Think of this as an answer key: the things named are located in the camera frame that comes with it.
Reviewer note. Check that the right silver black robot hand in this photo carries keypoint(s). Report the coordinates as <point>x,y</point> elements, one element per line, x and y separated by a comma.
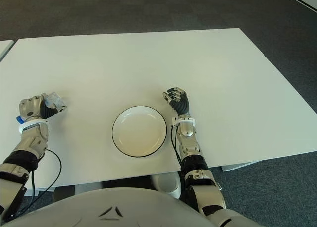
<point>182,104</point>

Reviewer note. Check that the clear bottle with blue cap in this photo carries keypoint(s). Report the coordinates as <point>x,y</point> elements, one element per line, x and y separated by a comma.
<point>55,99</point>

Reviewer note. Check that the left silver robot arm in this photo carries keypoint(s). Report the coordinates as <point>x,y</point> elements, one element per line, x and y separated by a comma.
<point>34,137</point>

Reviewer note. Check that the white neighbouring table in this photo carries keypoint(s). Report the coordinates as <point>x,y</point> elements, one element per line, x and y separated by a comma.
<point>3,47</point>

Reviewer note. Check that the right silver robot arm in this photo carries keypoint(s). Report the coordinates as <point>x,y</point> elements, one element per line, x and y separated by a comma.
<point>187,137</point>

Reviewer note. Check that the grey robot torso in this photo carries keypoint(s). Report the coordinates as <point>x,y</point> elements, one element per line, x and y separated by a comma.
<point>111,202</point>

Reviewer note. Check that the white plate with black rim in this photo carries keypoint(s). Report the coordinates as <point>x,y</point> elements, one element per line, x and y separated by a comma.
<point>140,132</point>

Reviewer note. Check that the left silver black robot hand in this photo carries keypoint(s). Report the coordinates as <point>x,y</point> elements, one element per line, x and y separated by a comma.
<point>32,106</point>

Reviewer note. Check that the white round bin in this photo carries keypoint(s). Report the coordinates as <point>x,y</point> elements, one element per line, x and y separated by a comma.
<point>168,185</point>

